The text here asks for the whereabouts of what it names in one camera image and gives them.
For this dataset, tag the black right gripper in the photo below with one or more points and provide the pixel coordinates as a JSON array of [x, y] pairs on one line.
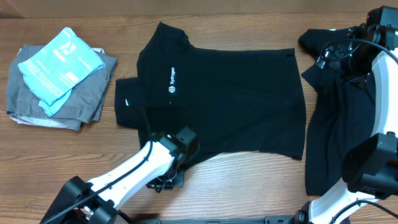
[[360, 78]]

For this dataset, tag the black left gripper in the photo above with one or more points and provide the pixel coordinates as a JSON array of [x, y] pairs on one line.
[[178, 181]]

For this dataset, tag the plain black t-shirt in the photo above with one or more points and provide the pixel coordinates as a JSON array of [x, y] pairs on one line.
[[343, 118]]

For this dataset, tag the black polo shirt with logo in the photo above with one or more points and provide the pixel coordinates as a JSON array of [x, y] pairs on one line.
[[234, 101]]

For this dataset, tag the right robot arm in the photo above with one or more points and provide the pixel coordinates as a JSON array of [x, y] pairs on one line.
[[369, 170]]

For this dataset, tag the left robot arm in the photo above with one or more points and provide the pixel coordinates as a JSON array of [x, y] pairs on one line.
[[159, 165]]

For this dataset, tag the folded grey garment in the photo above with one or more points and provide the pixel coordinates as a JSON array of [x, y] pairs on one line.
[[90, 93]]

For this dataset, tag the white folded cloth underneath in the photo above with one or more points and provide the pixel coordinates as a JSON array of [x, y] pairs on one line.
[[37, 122]]

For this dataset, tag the folded light blue garment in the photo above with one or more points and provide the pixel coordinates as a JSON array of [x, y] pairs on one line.
[[57, 68]]

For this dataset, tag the brown cardboard barrier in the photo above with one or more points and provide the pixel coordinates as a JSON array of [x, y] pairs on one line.
[[100, 8]]

